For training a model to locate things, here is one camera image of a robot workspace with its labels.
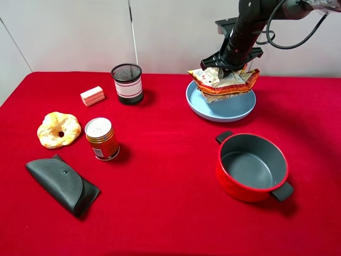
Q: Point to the red tablecloth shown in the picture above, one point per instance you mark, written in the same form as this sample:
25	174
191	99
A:
160	195

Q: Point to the red pot with black handles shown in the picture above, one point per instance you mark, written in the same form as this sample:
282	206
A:
250	168

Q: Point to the ring-shaped bread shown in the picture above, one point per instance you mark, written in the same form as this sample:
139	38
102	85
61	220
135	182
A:
58	130

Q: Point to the pink eraser block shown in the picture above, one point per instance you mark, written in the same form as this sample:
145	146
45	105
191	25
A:
92	96

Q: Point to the black leather glasses case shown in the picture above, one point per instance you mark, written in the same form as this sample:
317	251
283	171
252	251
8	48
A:
64	184

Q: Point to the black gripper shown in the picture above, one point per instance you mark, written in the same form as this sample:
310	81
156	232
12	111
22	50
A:
237	49

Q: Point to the black mesh pen holder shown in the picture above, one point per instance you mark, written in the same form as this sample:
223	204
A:
128	83

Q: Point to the light blue plate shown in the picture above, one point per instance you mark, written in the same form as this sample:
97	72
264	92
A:
224	111

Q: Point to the yellow red snack bag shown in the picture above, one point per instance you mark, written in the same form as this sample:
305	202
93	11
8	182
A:
234	84

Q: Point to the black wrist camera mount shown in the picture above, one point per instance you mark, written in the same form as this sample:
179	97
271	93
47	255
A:
225	26

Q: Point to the gold drink can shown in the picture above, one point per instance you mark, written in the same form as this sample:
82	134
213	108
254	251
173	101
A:
101	136

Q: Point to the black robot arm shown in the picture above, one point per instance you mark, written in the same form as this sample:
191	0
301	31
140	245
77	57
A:
267	11

